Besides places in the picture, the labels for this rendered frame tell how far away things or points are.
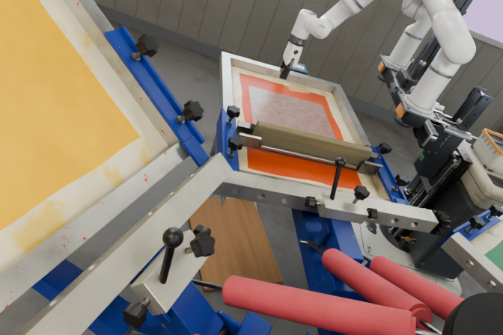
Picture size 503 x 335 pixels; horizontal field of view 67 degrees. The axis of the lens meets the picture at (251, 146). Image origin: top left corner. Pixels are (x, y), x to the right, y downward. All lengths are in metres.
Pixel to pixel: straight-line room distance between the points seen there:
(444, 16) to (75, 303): 1.34
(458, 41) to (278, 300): 1.13
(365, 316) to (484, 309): 0.15
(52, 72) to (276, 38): 3.32
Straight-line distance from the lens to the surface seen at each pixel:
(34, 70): 0.78
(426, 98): 1.64
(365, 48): 4.06
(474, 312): 0.60
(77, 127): 0.75
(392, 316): 0.61
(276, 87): 1.65
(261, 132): 1.17
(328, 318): 0.62
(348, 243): 0.97
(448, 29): 1.50
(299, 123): 1.47
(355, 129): 1.55
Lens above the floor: 1.66
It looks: 34 degrees down
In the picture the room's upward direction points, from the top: 23 degrees clockwise
